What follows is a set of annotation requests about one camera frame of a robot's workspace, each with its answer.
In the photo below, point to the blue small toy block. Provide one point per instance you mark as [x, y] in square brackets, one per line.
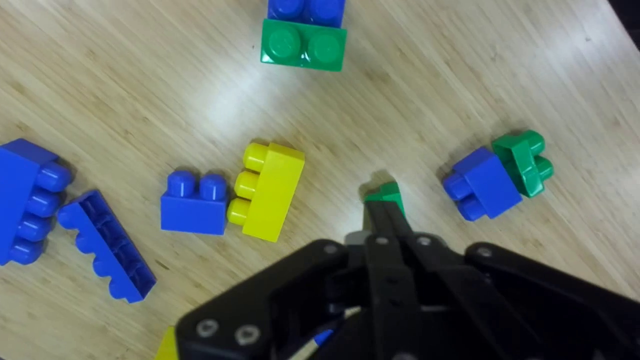
[485, 184]
[192, 206]

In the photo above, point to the green toy block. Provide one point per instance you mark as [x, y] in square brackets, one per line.
[523, 163]
[303, 45]
[385, 192]

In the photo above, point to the yellow square toy block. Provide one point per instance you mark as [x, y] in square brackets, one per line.
[270, 192]

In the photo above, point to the blue long toy block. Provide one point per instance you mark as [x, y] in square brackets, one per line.
[106, 244]
[324, 337]

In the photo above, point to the yellow tall toy block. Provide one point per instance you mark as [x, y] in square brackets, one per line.
[166, 345]

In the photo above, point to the blue large toy block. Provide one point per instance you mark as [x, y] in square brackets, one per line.
[22, 201]

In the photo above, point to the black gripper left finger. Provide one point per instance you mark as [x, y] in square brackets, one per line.
[280, 300]

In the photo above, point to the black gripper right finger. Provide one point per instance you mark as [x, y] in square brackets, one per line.
[507, 300]

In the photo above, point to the blue square four-stud block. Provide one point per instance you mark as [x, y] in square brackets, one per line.
[307, 11]

